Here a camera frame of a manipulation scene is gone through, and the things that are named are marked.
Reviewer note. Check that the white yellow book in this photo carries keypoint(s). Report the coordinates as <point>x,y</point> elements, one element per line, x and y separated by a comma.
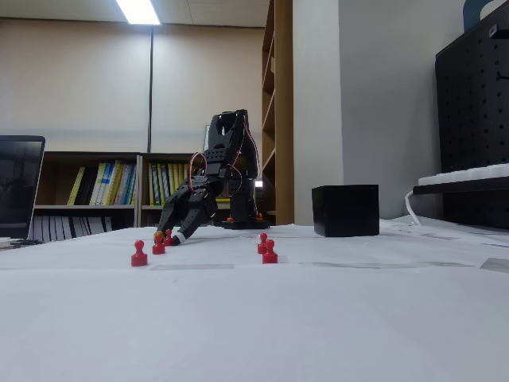
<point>100,183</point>

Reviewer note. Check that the framed white notice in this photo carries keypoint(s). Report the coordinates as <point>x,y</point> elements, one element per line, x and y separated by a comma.
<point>206,139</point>

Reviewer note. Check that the black perforated pegboard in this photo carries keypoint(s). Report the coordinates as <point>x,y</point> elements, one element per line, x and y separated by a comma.
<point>473,119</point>

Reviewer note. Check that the black wall conduit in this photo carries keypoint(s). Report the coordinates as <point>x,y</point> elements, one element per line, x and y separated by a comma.
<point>151,87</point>

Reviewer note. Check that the white paper table cover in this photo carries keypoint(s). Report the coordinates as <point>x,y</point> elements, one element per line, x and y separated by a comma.
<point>254,318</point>

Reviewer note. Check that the tall wooden bookshelf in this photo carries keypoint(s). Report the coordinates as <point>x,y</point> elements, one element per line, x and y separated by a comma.
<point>284,119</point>

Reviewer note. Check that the thin yellow book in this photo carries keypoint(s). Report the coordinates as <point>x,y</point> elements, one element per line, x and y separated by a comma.
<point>76,187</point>

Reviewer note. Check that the white grey volumes row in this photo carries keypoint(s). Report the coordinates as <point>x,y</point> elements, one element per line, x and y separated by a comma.
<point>71,228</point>

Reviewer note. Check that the blue chair backrest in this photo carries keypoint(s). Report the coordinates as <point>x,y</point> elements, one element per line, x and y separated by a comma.
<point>471,16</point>

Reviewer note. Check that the white power strip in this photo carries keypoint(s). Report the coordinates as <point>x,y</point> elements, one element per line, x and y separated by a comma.
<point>469,173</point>

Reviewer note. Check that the yellow green binder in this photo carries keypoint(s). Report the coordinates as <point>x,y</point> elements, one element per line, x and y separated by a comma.
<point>153,185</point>
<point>164,181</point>

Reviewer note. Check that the black square container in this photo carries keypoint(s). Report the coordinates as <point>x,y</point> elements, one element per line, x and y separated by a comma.
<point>346,211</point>

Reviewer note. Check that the light blue book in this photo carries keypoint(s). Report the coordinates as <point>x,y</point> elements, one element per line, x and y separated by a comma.
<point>128,185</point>

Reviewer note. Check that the red pawn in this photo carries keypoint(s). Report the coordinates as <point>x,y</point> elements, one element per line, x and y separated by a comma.
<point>168,239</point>
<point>158,248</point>
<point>261,240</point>
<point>269,256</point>
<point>139,258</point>

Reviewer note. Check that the black laptop screen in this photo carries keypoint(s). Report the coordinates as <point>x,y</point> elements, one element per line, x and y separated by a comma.
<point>18,187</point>

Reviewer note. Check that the black binder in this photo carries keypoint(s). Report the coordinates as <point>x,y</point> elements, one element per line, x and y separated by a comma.
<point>87,187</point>

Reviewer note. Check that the ceiling light panel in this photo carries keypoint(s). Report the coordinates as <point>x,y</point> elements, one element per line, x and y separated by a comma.
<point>137,12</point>

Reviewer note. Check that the low wooden bookshelf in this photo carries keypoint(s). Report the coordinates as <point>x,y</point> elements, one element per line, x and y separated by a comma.
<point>91,153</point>
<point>171,155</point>

